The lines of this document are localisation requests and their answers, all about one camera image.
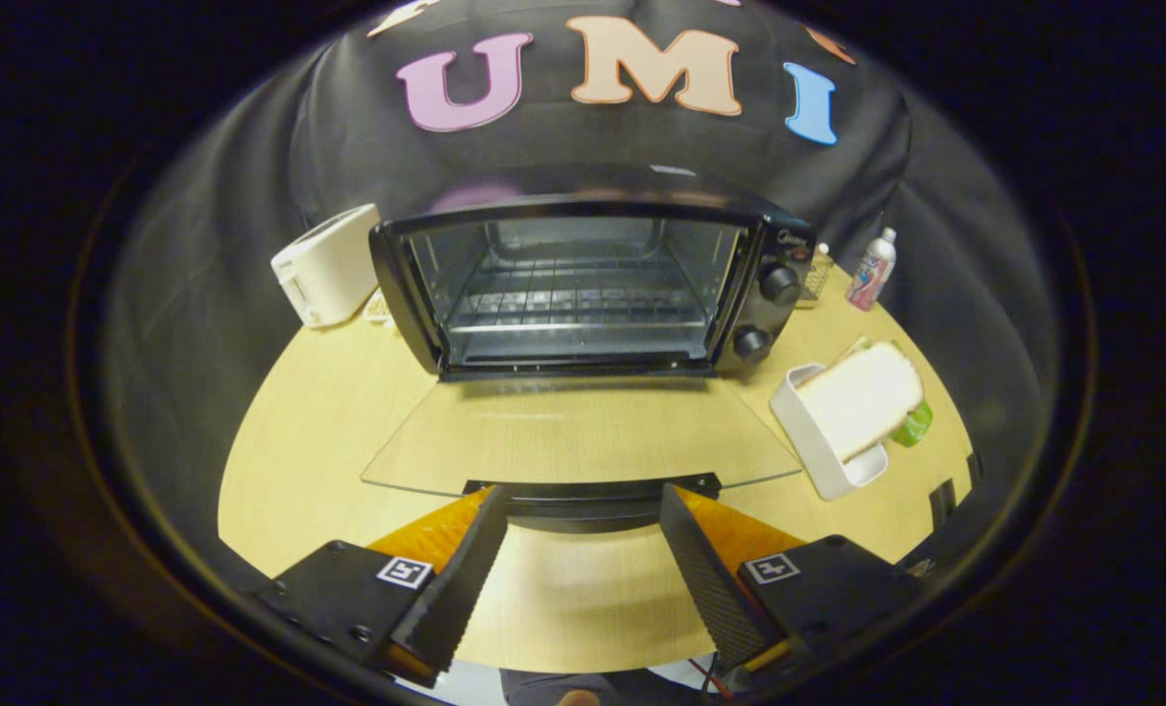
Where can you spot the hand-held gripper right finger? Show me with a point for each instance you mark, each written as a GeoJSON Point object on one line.
{"type": "Point", "coordinates": [710, 588]}

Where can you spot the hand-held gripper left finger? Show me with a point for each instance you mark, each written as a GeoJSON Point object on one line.
{"type": "Point", "coordinates": [455, 588]}

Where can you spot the bread and lettuce sandwich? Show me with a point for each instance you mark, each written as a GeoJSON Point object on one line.
{"type": "Point", "coordinates": [862, 397]}

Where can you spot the black toaster oven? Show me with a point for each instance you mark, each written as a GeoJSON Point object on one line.
{"type": "Point", "coordinates": [582, 284]}

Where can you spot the white toaster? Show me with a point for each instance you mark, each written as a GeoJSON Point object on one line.
{"type": "Point", "coordinates": [332, 265]}

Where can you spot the white rectangular container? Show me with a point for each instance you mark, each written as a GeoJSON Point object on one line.
{"type": "Point", "coordinates": [823, 461]}

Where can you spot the black table clamp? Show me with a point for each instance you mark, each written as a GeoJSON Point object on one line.
{"type": "Point", "coordinates": [975, 469]}
{"type": "Point", "coordinates": [941, 505]}

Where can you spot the small clear dish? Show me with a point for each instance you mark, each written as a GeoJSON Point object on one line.
{"type": "Point", "coordinates": [380, 309]}

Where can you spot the clear glass jar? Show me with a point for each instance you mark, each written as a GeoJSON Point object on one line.
{"type": "Point", "coordinates": [817, 279]}

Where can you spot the pink label bottle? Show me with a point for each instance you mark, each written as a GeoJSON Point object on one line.
{"type": "Point", "coordinates": [874, 270]}

